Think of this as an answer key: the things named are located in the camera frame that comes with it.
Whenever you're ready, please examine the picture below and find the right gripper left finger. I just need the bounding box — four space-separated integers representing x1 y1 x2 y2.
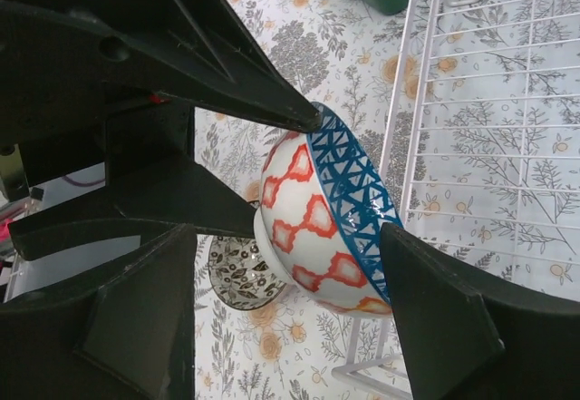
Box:
1 225 197 399

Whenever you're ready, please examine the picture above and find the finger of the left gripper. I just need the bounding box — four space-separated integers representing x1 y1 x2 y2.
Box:
95 0 321 132

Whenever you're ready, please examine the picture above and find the pink patterned bowl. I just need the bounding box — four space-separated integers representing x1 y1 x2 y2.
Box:
208 236 286 311

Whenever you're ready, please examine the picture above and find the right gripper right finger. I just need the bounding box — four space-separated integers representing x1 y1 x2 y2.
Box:
380 223 579 399

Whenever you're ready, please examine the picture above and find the white wire dish rack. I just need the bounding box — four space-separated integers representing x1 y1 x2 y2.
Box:
333 0 579 399

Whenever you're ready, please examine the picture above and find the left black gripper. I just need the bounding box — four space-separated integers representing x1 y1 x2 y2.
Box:
1 0 255 260

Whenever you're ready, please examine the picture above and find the red diamond patterned bowl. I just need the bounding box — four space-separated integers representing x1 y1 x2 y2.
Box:
254 102 401 318

